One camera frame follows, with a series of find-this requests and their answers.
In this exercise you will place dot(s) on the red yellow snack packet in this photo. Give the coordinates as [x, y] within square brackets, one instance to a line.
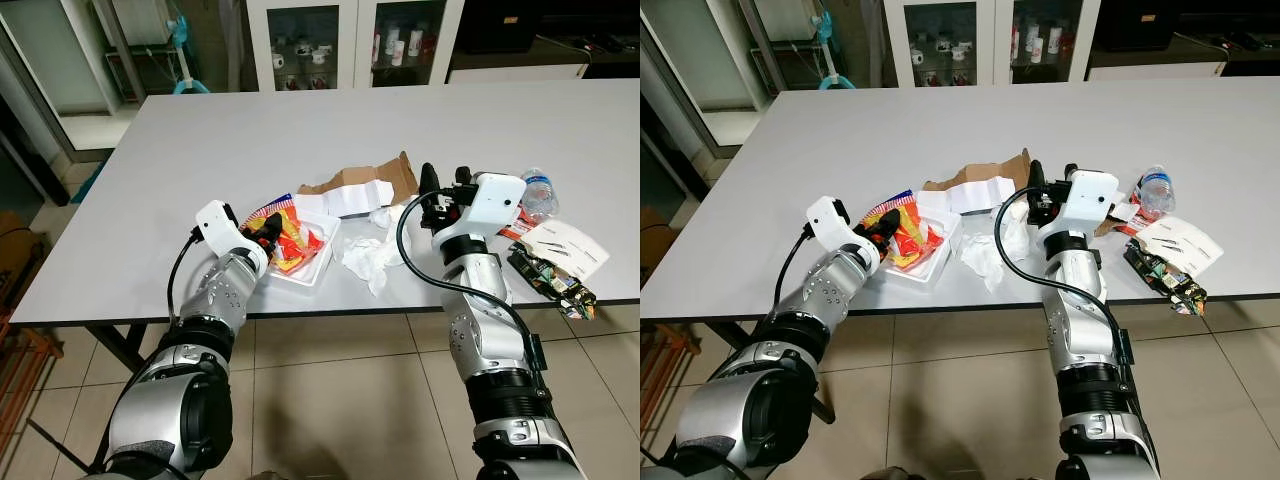
[920, 242]
[303, 245]

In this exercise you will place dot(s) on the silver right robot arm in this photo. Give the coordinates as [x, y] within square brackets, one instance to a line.
[490, 340]
[1085, 340]

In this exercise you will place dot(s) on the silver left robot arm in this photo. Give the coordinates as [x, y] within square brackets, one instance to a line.
[840, 285]
[225, 290]

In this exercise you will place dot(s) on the torn brown cardboard piece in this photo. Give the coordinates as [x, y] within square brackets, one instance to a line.
[400, 178]
[1015, 170]

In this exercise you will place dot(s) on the white foam tray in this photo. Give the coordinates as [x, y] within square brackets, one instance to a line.
[945, 258]
[322, 262]

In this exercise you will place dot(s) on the small brown paper scrap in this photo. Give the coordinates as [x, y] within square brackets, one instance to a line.
[1108, 228]

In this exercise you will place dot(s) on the flattened white paper carton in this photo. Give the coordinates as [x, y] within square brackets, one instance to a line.
[970, 192]
[350, 195]

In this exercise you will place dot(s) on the small red white packet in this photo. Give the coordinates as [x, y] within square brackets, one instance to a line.
[515, 232]
[1133, 227]

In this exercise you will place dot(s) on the clear plastic water bottle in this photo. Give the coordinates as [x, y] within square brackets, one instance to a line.
[1158, 192]
[540, 195]

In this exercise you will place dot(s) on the crumpled white tissue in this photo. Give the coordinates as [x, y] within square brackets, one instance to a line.
[368, 255]
[988, 255]

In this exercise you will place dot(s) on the low white bench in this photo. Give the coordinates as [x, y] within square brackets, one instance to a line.
[1150, 70]
[515, 72]

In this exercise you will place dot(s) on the white paper envelope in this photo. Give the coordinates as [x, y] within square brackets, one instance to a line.
[565, 248]
[1180, 245]

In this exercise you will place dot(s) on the dark colourful snack packet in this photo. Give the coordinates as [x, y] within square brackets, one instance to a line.
[1165, 280]
[550, 282]

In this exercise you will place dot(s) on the white glass door cabinet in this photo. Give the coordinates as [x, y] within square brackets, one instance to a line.
[350, 40]
[990, 40]

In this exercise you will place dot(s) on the black box on bench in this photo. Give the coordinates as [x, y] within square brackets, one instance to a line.
[1140, 25]
[505, 25]

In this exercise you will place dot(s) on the blue white standing fan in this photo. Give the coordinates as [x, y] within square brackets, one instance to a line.
[831, 65]
[186, 70]

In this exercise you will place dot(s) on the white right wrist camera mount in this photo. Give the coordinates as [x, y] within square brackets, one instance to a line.
[1090, 200]
[495, 205]

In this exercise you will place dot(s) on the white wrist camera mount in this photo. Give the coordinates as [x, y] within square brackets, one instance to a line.
[1090, 200]
[222, 228]
[495, 205]
[835, 225]

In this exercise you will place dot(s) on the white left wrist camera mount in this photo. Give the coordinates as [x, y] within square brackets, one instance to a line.
[222, 228]
[835, 225]

